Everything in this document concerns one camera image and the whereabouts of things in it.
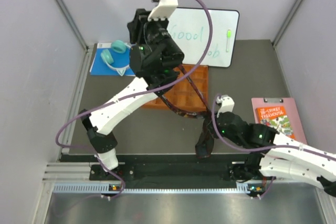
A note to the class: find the red patterned necktie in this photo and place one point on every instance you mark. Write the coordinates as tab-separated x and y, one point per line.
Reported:
205	143

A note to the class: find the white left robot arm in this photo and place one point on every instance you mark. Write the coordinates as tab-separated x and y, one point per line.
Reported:
99	124

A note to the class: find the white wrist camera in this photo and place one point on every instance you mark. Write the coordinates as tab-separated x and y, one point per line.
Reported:
163	10
226	104

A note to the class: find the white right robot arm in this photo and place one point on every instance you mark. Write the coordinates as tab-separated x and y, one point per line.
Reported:
273	154

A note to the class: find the teal cat-ear headphones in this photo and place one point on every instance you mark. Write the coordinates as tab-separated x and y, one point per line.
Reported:
115	58

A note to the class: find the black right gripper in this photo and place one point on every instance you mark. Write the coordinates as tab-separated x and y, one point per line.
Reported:
218	114

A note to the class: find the pink clipboard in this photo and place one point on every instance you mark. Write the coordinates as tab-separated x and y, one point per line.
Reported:
289	103

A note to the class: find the orange wooden compartment tray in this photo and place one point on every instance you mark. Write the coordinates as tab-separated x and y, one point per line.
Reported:
183	96

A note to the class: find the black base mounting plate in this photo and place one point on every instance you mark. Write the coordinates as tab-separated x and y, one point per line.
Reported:
240	167

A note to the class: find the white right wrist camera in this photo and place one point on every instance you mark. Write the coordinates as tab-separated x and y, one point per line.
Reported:
226	104

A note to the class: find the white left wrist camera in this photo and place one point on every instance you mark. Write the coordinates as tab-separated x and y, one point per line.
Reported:
163	10

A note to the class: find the orange treehouse book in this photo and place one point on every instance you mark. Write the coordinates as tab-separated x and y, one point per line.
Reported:
277	118

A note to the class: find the green whiteboard marker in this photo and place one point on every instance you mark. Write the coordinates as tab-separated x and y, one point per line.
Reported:
228	37

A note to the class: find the grey slotted cable duct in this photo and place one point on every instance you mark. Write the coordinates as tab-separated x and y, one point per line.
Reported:
114	189

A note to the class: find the blue folder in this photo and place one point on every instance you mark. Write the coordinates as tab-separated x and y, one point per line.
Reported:
96	68

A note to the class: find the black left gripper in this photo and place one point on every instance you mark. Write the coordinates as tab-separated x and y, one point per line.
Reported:
139	25

